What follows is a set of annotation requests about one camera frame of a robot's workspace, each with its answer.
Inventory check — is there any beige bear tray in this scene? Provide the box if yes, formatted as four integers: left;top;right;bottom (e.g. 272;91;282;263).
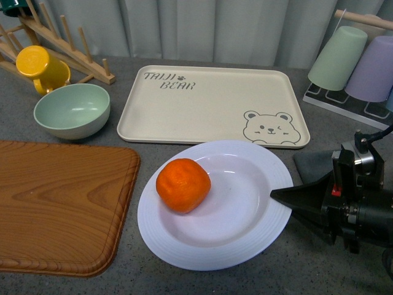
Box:
117;65;310;149

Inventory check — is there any orange fruit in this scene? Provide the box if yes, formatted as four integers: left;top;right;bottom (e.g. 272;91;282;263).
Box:
156;158;211;214

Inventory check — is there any green cup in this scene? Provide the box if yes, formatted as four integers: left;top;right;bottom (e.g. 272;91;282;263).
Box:
308;26;368;91

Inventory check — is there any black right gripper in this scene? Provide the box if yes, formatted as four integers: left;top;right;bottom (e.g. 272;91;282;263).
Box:
270;129;392;253

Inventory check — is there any wooden dish rack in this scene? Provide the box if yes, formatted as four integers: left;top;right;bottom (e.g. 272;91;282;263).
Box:
1;1;116;85

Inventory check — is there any wooden cutting board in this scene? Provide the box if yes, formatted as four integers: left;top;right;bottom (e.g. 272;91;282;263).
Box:
1;141;140;277

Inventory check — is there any green bowl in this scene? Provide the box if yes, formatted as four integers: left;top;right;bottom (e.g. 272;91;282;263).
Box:
34;84;111;140

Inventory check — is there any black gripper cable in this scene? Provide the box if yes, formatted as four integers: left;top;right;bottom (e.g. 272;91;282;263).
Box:
367;122;393;144

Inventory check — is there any white cup rack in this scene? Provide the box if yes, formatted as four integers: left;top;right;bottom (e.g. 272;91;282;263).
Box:
303;10;392;129

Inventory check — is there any dark green mug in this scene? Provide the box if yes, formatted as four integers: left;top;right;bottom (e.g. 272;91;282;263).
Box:
0;0;29;17

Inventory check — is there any blue cup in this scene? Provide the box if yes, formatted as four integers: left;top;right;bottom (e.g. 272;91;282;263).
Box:
386;90;393;112

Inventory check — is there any grey folded cloth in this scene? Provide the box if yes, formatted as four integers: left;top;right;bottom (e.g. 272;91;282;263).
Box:
294;151;333;184

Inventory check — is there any yellow mug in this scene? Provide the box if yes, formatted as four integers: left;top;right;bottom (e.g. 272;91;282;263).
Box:
16;45;71;96

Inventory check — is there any purple cup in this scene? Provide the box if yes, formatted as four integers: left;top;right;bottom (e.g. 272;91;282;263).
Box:
344;36;392;103

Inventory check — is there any white round plate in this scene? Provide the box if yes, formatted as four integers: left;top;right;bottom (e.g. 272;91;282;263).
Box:
138;140;293;271

